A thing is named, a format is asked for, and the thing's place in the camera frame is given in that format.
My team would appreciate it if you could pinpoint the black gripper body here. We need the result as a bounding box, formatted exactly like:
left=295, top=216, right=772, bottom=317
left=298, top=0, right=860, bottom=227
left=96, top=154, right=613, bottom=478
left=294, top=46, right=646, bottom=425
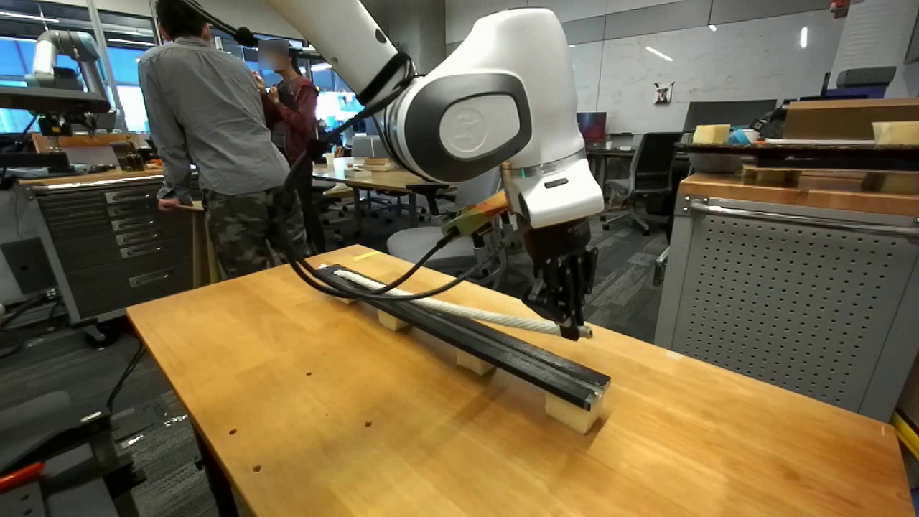
left=522, top=216, right=600, bottom=286

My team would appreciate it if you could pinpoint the dark computer monitor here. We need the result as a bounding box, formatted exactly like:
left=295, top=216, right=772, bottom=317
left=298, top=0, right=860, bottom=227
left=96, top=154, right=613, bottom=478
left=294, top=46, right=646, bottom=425
left=575, top=108, right=608, bottom=148

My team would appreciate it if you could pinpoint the pale foam block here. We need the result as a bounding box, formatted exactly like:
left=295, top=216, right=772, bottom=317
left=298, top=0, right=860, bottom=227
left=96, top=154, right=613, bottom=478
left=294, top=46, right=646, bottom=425
left=871, top=118, right=919, bottom=145
left=690, top=121, right=736, bottom=148

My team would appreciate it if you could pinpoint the person in dark red shirt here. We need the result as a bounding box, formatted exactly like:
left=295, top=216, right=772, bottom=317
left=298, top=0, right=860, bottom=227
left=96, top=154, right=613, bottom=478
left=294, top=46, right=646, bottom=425
left=261, top=40, right=324, bottom=259

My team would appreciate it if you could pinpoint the long black grooved rail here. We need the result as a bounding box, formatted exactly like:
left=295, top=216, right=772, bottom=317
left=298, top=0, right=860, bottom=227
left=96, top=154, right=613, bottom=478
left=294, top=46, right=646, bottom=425
left=311, top=260, right=616, bottom=412

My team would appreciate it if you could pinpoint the pale wooden support block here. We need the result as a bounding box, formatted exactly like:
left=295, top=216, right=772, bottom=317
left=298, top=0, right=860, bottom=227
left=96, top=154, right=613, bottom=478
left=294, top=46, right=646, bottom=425
left=374, top=303, right=416, bottom=335
left=544, top=384, right=608, bottom=437
left=452, top=348, right=499, bottom=379

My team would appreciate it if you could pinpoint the tan wrist camera mount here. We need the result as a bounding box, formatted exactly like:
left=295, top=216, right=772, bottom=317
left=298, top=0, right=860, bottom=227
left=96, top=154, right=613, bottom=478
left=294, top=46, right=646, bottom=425
left=446, top=188, right=511, bottom=239

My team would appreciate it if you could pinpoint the brown wooden box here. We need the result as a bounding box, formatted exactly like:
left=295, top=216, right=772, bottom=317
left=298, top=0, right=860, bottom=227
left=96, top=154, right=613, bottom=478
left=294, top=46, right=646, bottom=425
left=782, top=93, right=919, bottom=142

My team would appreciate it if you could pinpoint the dark screen on cabinet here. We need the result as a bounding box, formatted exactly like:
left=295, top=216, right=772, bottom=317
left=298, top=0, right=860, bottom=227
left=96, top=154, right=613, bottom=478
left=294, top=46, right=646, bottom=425
left=682, top=93, right=782, bottom=138

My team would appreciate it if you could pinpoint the person in grey shirt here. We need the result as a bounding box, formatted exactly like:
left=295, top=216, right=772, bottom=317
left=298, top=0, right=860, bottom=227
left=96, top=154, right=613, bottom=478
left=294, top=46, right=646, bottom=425
left=135, top=0, right=311, bottom=282

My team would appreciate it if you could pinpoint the red clamp handle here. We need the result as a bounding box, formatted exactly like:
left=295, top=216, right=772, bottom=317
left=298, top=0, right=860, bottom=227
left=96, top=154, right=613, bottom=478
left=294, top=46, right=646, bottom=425
left=0, top=458, right=50, bottom=496

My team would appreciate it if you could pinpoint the wooden desk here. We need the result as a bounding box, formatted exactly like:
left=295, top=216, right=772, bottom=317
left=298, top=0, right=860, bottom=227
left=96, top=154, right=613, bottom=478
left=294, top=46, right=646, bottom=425
left=313, top=154, right=453, bottom=198

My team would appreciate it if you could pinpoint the grey perforated metal cabinet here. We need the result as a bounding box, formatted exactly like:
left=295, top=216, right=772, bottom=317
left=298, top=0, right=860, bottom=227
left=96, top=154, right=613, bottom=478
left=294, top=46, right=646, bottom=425
left=653, top=171, right=919, bottom=425

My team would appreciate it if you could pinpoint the black drawer tool chest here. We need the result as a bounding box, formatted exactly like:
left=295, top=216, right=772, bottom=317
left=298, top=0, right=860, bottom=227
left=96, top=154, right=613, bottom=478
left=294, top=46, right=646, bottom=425
left=15, top=167, right=202, bottom=328

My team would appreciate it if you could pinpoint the black office chair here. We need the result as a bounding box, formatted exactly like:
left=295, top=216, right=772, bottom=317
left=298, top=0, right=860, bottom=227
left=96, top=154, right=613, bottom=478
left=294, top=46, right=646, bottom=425
left=600, top=128, right=686, bottom=234

